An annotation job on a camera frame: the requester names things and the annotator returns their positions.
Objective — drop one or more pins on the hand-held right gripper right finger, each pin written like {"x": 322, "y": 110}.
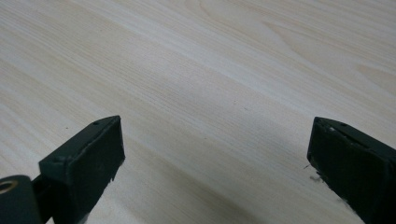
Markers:
{"x": 351, "y": 161}

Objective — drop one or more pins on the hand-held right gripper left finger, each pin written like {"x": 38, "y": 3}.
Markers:
{"x": 90, "y": 161}

